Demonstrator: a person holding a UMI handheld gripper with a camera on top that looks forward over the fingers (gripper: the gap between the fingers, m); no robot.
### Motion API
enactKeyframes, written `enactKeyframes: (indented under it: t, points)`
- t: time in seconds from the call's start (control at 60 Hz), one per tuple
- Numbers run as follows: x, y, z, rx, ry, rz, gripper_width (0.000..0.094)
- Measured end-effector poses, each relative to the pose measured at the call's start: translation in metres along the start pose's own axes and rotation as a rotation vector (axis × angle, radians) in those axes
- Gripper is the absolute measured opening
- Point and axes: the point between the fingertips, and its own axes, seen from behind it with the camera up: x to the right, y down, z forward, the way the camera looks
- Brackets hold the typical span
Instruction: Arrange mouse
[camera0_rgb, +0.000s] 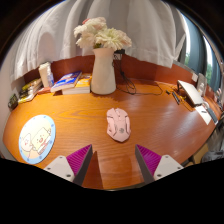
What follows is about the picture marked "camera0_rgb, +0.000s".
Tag black cable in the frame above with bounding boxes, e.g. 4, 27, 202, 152
113, 53, 174, 96

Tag white ceramic vase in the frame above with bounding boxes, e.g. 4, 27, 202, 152
90, 47, 117, 96

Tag silver laptop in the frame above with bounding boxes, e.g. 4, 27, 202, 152
176, 79, 205, 107

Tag stack of yellow-black books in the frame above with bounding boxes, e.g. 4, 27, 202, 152
17, 78, 43, 104

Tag blue book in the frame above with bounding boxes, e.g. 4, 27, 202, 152
50, 70, 83, 93

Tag white lidded cup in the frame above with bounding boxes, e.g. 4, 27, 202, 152
38, 61, 52, 89

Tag round cartoon-print mouse pad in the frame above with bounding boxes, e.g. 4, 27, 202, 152
18, 114, 57, 165

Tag yellow book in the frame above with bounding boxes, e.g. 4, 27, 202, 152
61, 73, 93, 96

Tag green mug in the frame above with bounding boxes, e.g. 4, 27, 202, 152
7, 93, 19, 111

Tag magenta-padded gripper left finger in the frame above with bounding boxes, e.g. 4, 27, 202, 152
43, 144, 94, 187

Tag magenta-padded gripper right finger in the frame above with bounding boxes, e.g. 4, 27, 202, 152
134, 144, 184, 185

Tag white and pink flowers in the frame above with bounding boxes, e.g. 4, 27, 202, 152
73, 16, 133, 52

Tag clear spray bottle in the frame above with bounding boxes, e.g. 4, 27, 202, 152
47, 70, 55, 88

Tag white paper sheet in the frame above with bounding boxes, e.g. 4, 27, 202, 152
194, 104, 213, 126

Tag white curtain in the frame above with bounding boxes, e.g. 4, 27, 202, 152
11, 0, 188, 81

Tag pink computer mouse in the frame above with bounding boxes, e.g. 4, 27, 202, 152
106, 107, 132, 143

